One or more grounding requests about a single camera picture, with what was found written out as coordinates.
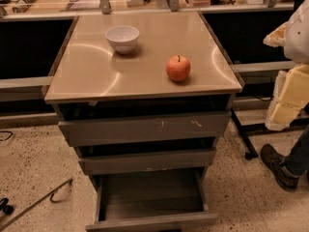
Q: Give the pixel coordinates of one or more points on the black coiled tool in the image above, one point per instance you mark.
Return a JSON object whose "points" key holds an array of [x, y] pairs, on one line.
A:
{"points": [[21, 6]]}

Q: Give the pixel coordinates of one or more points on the middle grey drawer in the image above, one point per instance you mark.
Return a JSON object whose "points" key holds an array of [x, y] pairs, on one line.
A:
{"points": [[147, 161]]}

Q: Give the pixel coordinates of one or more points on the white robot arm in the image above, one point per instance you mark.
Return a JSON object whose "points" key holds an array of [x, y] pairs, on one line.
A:
{"points": [[296, 46]]}

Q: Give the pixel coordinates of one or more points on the bottom grey drawer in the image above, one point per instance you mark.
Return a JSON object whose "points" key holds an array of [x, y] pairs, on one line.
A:
{"points": [[151, 201]]}

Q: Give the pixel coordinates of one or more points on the white bowl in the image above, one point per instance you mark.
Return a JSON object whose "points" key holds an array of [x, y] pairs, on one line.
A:
{"points": [[123, 39]]}

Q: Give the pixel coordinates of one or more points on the jeans leg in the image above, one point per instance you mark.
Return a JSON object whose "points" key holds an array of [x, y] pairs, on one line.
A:
{"points": [[297, 161]]}

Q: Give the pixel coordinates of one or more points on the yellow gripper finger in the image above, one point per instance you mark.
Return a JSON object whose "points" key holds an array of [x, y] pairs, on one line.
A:
{"points": [[290, 96], [277, 37]]}

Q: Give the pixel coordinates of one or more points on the black object on floor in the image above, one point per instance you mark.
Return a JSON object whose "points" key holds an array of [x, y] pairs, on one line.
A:
{"points": [[5, 207]]}

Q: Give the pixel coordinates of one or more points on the black table leg frame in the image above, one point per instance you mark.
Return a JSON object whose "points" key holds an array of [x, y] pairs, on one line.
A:
{"points": [[260, 128]]}

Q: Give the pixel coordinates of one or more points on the grey drawer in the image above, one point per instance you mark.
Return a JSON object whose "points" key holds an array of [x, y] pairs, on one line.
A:
{"points": [[147, 161], [151, 201], [144, 128]]}

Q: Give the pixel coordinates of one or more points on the grey drawer cabinet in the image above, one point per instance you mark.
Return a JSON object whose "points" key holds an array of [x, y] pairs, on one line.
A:
{"points": [[92, 81]]}

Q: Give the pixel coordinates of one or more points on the top grey drawer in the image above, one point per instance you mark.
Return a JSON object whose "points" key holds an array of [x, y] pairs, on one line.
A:
{"points": [[144, 128]]}

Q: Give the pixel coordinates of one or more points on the brown shoe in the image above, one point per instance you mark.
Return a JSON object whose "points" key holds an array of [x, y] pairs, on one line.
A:
{"points": [[273, 161]]}

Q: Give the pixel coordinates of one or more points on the red apple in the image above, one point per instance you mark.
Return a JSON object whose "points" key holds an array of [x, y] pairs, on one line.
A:
{"points": [[178, 68]]}

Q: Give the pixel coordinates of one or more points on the metal rod with hook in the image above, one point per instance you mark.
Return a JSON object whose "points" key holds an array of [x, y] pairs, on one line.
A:
{"points": [[49, 195]]}

